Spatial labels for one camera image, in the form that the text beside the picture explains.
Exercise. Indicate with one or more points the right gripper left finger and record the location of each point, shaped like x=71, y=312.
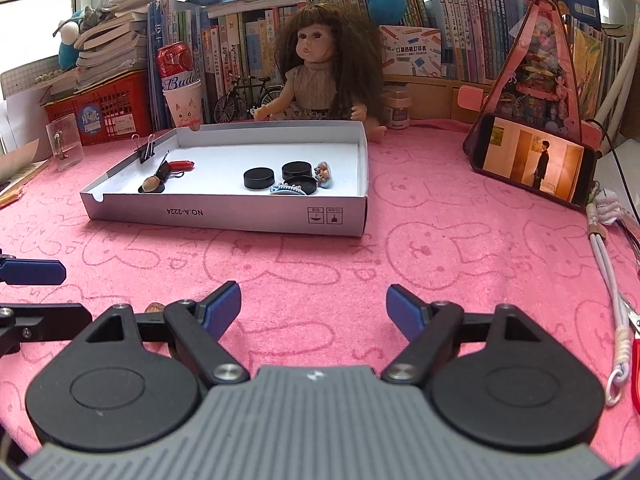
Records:
x=195, y=329

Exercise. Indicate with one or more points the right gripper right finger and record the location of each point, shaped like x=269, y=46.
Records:
x=431, y=331

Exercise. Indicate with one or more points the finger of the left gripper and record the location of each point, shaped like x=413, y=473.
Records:
x=26, y=323
x=20, y=271

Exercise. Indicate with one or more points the black round lid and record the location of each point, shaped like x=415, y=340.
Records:
x=306, y=184

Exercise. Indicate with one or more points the large black binder clip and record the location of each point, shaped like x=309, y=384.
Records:
x=164, y=173

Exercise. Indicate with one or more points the pink bunny table mat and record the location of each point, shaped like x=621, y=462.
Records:
x=522, y=398

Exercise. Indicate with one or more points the clear glass mug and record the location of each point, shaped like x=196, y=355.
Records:
x=65, y=142

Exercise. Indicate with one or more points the small brown nut object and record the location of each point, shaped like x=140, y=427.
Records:
x=152, y=185

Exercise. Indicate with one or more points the black round puck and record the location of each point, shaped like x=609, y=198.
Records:
x=258, y=178
x=296, y=169

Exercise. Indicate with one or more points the red pen cap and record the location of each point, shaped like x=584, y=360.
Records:
x=181, y=165

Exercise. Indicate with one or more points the small binder clip on box edge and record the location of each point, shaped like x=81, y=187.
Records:
x=143, y=147

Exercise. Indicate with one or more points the white shallow cardboard box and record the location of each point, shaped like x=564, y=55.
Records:
x=213, y=195

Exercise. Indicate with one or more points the small blue figurine charm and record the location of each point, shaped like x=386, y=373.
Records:
x=323, y=175

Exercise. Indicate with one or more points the red plastic crate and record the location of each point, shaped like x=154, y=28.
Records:
x=114, y=110

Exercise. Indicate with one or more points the smartphone playing video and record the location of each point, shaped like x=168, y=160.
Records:
x=541, y=162

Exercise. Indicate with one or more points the blue white plush left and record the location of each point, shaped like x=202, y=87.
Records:
x=69, y=32

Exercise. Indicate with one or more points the white paper cup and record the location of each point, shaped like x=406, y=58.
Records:
x=185, y=106

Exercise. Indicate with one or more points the small white jar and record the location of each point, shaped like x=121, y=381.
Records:
x=397, y=102

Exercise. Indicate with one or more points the miniature black bicycle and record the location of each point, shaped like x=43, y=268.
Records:
x=244, y=97

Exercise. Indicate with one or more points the stack of books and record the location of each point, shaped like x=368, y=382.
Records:
x=112, y=38

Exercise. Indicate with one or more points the pink triangular toy house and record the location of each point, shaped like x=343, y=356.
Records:
x=537, y=85

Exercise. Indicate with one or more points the red beer can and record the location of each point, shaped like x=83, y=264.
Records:
x=176, y=67

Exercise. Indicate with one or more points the pencil pattern white box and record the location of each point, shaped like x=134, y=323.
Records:
x=411, y=51

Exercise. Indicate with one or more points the brown haired doll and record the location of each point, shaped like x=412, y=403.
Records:
x=330, y=62

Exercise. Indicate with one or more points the row of upright books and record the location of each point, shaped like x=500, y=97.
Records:
x=226, y=60

